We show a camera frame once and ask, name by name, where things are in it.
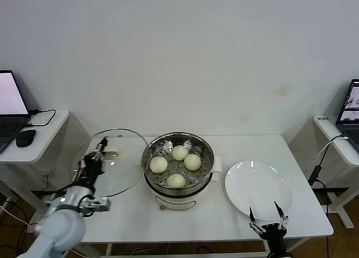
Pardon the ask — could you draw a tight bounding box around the white wall socket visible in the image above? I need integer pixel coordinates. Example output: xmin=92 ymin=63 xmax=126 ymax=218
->
xmin=39 ymin=170 xmax=54 ymax=183

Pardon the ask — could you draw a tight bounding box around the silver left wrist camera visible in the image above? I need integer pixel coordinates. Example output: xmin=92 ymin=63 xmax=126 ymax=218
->
xmin=82 ymin=197 xmax=112 ymax=214

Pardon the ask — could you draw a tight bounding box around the round white plate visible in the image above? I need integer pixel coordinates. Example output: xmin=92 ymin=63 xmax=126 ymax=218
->
xmin=224 ymin=160 xmax=294 ymax=221

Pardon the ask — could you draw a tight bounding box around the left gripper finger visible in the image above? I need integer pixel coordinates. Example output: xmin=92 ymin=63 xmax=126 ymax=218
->
xmin=89 ymin=149 xmax=105 ymax=161
xmin=96 ymin=136 xmax=110 ymax=155

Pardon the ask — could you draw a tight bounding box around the laptop with dark screen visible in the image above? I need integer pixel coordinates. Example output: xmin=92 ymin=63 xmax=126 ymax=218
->
xmin=335 ymin=79 xmax=359 ymax=154

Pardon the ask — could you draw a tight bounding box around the perforated steel steamer basket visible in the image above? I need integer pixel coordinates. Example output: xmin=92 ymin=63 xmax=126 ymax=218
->
xmin=141 ymin=132 xmax=214 ymax=190

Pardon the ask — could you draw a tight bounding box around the black laptop charger cable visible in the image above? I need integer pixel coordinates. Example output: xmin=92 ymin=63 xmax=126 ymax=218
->
xmin=24 ymin=109 xmax=57 ymax=127

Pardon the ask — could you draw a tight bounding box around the black cable with adapter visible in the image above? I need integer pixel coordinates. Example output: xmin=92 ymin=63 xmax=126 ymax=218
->
xmin=307 ymin=136 xmax=348 ymax=215

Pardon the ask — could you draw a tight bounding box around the cream electric cooker base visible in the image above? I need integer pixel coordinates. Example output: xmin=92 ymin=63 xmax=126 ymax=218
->
xmin=134 ymin=154 xmax=222 ymax=211

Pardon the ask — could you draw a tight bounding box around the round glass pot lid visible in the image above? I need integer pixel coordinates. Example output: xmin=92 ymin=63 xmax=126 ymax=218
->
xmin=71 ymin=128 xmax=148 ymax=199

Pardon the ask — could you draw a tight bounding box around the white cable bundle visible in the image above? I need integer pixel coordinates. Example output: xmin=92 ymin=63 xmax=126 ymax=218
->
xmin=117 ymin=246 xmax=158 ymax=256

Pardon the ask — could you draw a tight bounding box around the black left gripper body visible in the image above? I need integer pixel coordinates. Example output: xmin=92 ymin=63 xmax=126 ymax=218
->
xmin=74 ymin=153 xmax=106 ymax=186

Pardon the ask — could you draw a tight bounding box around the white laptop cable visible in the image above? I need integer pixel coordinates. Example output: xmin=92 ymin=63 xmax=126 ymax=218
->
xmin=319 ymin=134 xmax=348 ymax=159

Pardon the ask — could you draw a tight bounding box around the white main table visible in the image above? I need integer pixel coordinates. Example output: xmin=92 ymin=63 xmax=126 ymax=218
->
xmin=47 ymin=134 xmax=334 ymax=258

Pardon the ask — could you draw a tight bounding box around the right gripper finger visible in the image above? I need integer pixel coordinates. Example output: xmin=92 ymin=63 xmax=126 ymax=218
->
xmin=273 ymin=200 xmax=289 ymax=230
xmin=248 ymin=206 xmax=266 ymax=235

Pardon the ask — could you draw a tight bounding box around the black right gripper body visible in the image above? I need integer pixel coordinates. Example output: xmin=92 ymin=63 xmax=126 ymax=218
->
xmin=259 ymin=223 xmax=292 ymax=258

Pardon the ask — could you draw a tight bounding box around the laptop with pale pink screen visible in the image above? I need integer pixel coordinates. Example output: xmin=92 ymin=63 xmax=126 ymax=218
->
xmin=0 ymin=70 xmax=31 ymax=154

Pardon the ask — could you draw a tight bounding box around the white steamed baozi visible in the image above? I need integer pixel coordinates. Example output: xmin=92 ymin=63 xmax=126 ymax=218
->
xmin=171 ymin=145 xmax=188 ymax=161
xmin=166 ymin=173 xmax=186 ymax=188
xmin=183 ymin=153 xmax=201 ymax=171
xmin=149 ymin=156 xmax=168 ymax=173

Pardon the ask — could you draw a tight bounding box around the black computer mouse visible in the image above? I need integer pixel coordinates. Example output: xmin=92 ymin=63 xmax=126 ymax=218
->
xmin=15 ymin=128 xmax=37 ymax=148

